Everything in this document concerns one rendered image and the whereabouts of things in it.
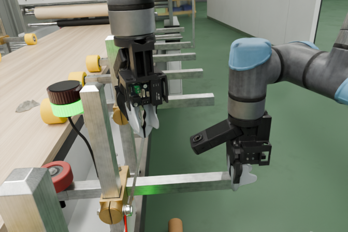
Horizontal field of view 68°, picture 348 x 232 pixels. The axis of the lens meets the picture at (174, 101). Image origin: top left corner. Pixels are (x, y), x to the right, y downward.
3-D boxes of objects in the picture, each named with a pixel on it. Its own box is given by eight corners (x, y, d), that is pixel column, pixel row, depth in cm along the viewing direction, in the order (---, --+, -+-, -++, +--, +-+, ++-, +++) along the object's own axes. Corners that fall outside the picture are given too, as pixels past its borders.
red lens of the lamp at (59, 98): (87, 89, 50) (85, 78, 49) (78, 103, 45) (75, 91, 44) (56, 91, 50) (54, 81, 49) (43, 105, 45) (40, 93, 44)
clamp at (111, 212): (131, 180, 68) (128, 164, 66) (124, 224, 56) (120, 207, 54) (110, 181, 68) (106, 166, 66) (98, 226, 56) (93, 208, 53)
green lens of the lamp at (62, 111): (90, 101, 51) (88, 91, 50) (81, 115, 46) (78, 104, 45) (59, 103, 51) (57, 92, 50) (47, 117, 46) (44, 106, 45)
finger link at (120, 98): (120, 122, 50) (113, 80, 47) (118, 119, 52) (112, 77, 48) (143, 117, 52) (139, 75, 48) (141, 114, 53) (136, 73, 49)
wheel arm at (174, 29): (184, 31, 196) (184, 26, 195) (184, 31, 193) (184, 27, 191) (118, 34, 196) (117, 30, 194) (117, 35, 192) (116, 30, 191)
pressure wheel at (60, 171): (84, 192, 68) (74, 157, 63) (74, 218, 61) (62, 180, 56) (53, 194, 68) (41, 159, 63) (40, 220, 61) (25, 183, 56)
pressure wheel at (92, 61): (97, 69, 121) (102, 72, 129) (97, 52, 122) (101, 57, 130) (84, 70, 121) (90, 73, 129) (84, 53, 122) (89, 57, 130)
